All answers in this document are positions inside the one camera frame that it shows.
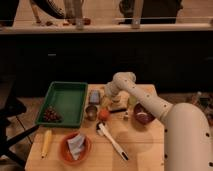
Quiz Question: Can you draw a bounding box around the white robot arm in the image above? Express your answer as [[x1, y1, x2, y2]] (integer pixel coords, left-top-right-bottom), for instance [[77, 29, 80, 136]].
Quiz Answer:
[[104, 72, 213, 171]]

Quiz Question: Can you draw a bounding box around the blue grey sponge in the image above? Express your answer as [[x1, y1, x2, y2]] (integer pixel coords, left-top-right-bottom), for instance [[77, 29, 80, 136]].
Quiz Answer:
[[89, 90, 100, 105]]

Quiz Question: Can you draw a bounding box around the purple bowl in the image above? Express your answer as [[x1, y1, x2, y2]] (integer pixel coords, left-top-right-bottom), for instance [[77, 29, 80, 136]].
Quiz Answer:
[[133, 103, 155, 125]]

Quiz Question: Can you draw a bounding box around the orange bowl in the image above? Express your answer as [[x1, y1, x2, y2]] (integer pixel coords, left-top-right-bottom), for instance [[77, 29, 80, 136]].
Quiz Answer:
[[59, 132, 91, 165]]

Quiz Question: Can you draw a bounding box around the orange fruit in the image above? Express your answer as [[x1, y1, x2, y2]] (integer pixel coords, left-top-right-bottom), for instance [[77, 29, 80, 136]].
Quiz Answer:
[[98, 108, 110, 121]]

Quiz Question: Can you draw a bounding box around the small metal cup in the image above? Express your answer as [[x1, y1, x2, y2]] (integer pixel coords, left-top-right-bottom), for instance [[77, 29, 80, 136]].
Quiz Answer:
[[85, 105, 98, 121]]

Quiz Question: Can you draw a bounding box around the small wooden block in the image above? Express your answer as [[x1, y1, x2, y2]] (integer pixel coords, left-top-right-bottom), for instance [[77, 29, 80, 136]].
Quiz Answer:
[[123, 113, 129, 121]]

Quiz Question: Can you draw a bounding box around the light green cup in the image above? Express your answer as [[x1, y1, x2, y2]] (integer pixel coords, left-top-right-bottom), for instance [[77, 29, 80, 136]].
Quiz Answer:
[[128, 95, 137, 107]]

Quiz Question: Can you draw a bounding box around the green plastic tray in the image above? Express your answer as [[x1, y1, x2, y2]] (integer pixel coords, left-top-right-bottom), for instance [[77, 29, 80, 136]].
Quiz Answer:
[[35, 81, 88, 128]]

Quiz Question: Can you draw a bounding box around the grey folded cloth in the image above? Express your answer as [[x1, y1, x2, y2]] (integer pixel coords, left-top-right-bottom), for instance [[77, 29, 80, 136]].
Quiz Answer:
[[67, 133, 85, 160]]

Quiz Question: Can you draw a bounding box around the bunch of dark grapes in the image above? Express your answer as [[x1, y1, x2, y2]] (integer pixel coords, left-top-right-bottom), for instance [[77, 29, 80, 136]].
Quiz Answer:
[[42, 107, 62, 123]]

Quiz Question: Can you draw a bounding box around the black handled knife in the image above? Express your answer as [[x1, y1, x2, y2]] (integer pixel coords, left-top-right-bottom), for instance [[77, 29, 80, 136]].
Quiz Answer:
[[109, 108, 127, 114]]

